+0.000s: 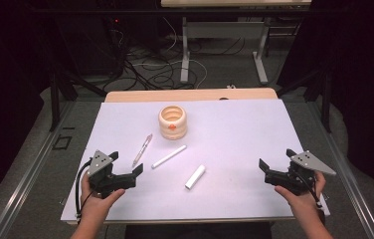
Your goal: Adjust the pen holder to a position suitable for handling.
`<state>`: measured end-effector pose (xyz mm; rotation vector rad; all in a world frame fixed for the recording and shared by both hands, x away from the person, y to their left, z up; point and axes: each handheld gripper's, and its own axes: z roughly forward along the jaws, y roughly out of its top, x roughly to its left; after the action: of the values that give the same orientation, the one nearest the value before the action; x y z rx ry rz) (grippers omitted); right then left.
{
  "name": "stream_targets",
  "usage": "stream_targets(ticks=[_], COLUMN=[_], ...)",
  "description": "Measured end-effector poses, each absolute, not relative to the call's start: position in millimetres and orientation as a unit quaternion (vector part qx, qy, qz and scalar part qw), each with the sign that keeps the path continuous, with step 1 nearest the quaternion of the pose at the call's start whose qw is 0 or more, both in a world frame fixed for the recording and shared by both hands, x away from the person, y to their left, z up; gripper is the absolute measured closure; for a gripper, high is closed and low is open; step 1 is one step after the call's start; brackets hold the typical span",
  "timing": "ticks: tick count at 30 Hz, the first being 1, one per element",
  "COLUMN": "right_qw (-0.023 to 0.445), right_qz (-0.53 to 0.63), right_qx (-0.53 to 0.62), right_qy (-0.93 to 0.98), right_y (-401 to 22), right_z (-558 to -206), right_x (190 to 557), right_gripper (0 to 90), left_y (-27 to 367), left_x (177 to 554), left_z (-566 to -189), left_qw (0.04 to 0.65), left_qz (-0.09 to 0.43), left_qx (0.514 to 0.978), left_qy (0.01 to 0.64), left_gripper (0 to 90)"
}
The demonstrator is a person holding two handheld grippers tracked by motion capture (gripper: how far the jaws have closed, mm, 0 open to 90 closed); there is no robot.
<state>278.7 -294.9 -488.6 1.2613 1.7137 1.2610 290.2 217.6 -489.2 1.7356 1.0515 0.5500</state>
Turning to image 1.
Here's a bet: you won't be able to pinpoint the person's dark pants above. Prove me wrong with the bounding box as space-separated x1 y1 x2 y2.
124 221 273 239

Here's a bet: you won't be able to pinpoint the black computer tower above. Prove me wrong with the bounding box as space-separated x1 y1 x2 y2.
55 14 125 77

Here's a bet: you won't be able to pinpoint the long white pen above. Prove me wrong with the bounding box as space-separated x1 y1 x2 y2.
150 144 188 169

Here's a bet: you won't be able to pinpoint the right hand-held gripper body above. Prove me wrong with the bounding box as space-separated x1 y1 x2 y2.
264 149 337 197

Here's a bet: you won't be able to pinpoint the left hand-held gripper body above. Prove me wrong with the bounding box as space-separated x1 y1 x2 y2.
86 149 135 199

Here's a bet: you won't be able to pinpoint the short white eraser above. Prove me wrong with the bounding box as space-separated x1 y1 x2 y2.
184 164 207 190

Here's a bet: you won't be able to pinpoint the person's left hand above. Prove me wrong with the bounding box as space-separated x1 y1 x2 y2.
80 172 126 222

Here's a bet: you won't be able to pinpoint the metal floor rail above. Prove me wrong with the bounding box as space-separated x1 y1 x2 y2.
307 101 374 239
0 101 77 239

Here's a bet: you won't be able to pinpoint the right hand-held gripper black cable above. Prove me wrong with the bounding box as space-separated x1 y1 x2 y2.
293 168 324 209

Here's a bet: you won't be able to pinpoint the clear pen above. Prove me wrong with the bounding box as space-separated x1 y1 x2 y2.
131 132 154 168

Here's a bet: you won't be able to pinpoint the light wooden table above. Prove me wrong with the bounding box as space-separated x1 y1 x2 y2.
63 87 329 227

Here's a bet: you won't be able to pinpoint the hand-held gripper black cable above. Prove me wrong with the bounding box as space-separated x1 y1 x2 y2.
74 158 94 221
293 168 324 209

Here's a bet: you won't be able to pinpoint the white floor cable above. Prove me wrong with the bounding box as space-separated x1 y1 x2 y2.
131 16 208 90

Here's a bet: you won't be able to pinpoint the black floor cable bundle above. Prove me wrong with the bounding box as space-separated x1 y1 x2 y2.
108 36 246 92

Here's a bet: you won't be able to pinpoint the person's right hand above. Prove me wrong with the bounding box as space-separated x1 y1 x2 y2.
274 170 327 217

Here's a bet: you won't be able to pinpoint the dark curtain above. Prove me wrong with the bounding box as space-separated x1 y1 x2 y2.
276 0 374 200
0 0 57 217

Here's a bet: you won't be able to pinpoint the white-legged desk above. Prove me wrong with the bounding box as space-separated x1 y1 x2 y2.
159 0 312 85

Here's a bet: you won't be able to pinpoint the black metal stand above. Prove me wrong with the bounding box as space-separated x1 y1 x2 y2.
49 71 107 132
276 68 332 133

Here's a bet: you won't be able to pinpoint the cream ringed pen holder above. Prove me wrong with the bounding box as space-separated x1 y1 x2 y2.
157 105 188 140

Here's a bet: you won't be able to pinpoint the left hand-held gripper black cable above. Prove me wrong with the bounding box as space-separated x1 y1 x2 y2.
74 158 94 221

